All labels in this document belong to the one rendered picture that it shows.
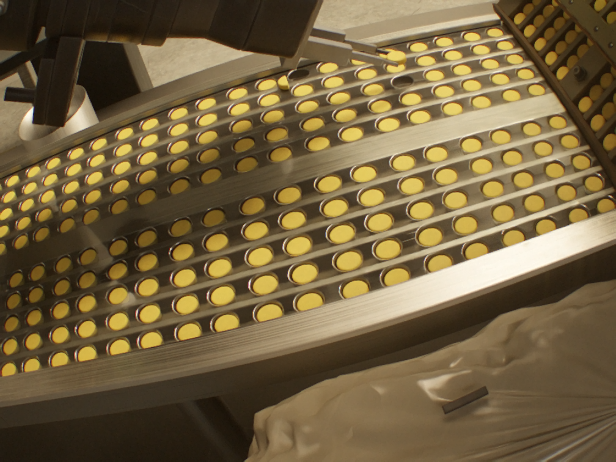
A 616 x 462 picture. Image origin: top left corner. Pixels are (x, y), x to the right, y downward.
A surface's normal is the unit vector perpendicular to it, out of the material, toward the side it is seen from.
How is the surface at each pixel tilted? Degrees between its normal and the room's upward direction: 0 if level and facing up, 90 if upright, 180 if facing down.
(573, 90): 38
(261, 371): 90
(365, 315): 0
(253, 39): 90
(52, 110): 109
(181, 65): 0
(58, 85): 90
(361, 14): 0
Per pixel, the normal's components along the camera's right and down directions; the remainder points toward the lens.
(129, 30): 0.00, 0.93
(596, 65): -0.78, -0.37
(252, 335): -0.24, -0.68
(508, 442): -0.22, -0.14
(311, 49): 0.15, 0.68
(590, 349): -0.54, -0.32
